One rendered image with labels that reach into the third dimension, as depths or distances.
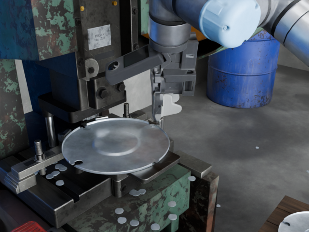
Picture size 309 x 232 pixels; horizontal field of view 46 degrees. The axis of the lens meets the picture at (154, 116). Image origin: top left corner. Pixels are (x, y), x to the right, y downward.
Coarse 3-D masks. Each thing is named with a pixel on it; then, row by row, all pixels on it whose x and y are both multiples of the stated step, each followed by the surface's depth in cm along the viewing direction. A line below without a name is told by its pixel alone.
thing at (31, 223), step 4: (24, 224) 74; (28, 224) 74; (32, 224) 74; (36, 224) 74; (16, 228) 73; (20, 228) 73; (24, 228) 73; (28, 228) 73; (32, 228) 73; (36, 228) 73; (40, 228) 73
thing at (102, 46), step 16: (80, 0) 82; (96, 0) 85; (112, 0) 88; (96, 16) 86; (112, 16) 90; (96, 32) 87; (112, 32) 91; (96, 48) 89; (112, 48) 93; (96, 64) 89; (64, 80) 92; (80, 80) 88; (96, 80) 88; (64, 96) 94; (80, 96) 90; (96, 96) 90; (112, 96) 94
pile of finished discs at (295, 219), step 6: (288, 216) 132; (294, 216) 133; (300, 216) 133; (306, 216) 133; (282, 222) 130; (288, 222) 130; (294, 222) 130; (300, 222) 130; (306, 222) 130; (282, 228) 127; (288, 228) 127; (294, 228) 127; (300, 228) 127; (306, 228) 127
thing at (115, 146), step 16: (80, 128) 106; (96, 128) 106; (112, 128) 106; (128, 128) 106; (144, 128) 106; (160, 128) 105; (64, 144) 98; (80, 144) 98; (96, 144) 97; (112, 144) 97; (128, 144) 97; (144, 144) 98; (160, 144) 98; (80, 160) 91; (96, 160) 91; (112, 160) 91; (128, 160) 91; (144, 160) 91
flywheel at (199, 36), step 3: (192, 27) 110; (192, 30) 110; (195, 30) 109; (198, 30) 108; (147, 33) 123; (198, 33) 109; (201, 33) 108; (144, 36) 124; (147, 36) 123; (198, 36) 109; (201, 36) 108; (204, 36) 108; (198, 39) 109; (201, 39) 109; (204, 39) 108
